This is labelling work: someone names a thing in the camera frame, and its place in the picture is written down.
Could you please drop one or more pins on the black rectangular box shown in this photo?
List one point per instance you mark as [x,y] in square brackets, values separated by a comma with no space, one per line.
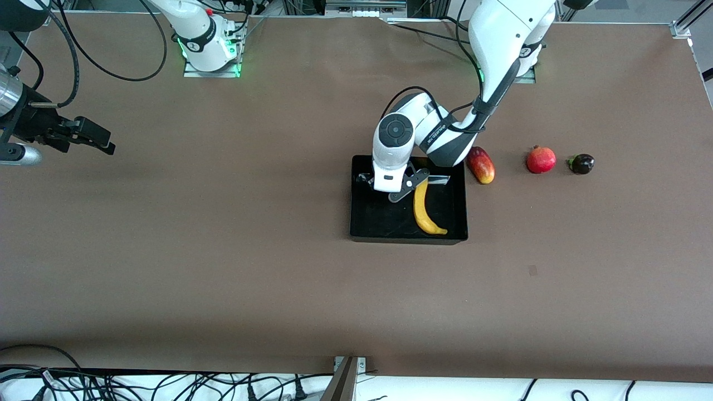
[384,220]

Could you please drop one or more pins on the red pomegranate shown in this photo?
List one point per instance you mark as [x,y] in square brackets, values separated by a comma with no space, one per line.
[541,160]

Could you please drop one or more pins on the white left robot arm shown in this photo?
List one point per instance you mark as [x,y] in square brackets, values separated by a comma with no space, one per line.
[501,33]

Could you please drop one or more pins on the aluminium profile with bracket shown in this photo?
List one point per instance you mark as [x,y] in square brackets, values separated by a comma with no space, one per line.
[342,384]

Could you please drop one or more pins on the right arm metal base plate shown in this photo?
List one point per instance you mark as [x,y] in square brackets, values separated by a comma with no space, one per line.
[214,74]

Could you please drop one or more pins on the dark purple mangosteen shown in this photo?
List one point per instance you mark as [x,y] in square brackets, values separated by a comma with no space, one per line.
[582,164]

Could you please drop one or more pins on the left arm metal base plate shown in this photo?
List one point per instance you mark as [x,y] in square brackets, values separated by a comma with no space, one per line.
[527,77]

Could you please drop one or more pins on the yellow banana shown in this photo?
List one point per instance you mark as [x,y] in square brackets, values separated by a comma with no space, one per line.
[424,216]

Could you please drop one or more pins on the red yellow mango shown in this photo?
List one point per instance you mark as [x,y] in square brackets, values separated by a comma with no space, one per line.
[483,167]

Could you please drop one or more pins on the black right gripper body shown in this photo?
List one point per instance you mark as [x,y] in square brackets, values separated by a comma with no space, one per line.
[34,122]

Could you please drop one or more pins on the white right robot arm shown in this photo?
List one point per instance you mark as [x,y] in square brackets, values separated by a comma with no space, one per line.
[195,28]

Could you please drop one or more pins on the aluminium corner profile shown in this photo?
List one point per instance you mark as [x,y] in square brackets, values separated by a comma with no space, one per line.
[682,25]

